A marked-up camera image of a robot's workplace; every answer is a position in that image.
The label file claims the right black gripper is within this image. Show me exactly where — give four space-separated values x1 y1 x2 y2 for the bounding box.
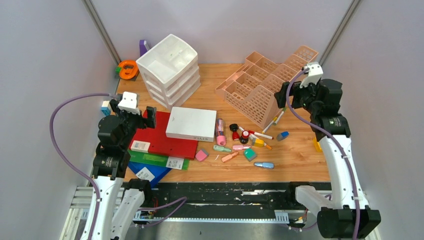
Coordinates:
273 77 320 115

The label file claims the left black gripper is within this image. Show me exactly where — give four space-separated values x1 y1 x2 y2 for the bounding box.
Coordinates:
110 100 156 148

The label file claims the red folder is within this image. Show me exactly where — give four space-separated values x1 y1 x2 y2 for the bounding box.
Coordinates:
129 111 198 160

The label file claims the pink plastic file organizer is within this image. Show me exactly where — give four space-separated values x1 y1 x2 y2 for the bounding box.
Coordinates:
215 45 319 129

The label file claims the white hardcover book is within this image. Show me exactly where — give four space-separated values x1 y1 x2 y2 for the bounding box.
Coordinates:
165 106 217 142

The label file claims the green folder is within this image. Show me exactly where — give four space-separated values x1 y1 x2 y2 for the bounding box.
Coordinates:
128 150 190 170

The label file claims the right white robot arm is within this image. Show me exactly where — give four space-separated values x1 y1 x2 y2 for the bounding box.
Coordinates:
274 79 381 240

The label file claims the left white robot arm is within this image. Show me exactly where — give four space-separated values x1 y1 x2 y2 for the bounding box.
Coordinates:
80 98 157 240

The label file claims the green cap white marker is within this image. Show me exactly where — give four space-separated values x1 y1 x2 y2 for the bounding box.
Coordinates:
273 107 286 126

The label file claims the yellow cap white marker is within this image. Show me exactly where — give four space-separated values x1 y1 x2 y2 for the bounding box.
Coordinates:
261 116 278 134

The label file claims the blue grey eraser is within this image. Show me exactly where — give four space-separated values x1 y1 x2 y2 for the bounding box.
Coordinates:
276 131 289 142

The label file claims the red cap white marker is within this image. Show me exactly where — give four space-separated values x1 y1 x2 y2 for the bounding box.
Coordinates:
247 130 274 140

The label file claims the blue white small block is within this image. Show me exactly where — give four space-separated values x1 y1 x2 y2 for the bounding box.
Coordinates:
100 100 112 116

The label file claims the orange tape dispenser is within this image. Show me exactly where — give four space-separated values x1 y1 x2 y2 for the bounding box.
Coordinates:
115 60 139 81

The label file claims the white plastic drawer unit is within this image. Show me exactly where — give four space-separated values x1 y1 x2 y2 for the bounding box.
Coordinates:
135 34 201 110

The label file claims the yellow mini highlighter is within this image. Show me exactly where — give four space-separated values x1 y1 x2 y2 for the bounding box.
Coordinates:
251 138 272 150

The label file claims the red round stamp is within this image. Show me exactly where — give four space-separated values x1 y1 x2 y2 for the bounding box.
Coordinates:
239 130 250 145

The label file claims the red black stamp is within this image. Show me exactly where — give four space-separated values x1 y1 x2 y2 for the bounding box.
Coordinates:
229 123 240 141

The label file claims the yellow small crate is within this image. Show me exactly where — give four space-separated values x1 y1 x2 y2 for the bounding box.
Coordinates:
313 137 323 153

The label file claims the blue folder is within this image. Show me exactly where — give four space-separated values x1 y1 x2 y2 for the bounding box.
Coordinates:
128 161 172 188

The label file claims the teal eraser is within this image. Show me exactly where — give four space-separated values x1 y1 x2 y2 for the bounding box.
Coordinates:
243 148 258 162

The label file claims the pink eraser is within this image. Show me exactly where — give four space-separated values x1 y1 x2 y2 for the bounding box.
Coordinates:
195 148 210 162

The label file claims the pink mini highlighter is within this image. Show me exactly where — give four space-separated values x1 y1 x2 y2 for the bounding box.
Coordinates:
232 144 252 151

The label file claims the blue mini highlighter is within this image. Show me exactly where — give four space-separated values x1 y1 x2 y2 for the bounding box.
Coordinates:
254 161 275 169

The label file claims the pink highlighter pack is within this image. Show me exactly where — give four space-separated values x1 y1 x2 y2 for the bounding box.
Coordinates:
215 118 227 146

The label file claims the green mini highlighter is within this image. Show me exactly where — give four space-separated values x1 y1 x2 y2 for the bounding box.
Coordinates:
213 144 232 153

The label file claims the orange mini highlighter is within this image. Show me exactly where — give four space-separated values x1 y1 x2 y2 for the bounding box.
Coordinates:
221 151 239 163

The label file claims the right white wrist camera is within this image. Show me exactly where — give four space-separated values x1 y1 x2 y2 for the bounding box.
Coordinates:
299 61 324 89

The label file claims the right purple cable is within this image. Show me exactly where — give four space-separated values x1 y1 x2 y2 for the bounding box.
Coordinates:
285 68 361 240

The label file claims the purple cable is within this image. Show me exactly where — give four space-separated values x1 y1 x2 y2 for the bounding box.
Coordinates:
285 68 361 240
49 93 119 240

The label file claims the purple object at wall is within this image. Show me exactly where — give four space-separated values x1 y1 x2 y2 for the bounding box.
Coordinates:
139 39 150 56

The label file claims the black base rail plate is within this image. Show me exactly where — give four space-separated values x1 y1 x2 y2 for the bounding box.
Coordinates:
142 182 306 219

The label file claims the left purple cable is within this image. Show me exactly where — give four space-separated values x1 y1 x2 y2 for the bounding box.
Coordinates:
49 93 119 240

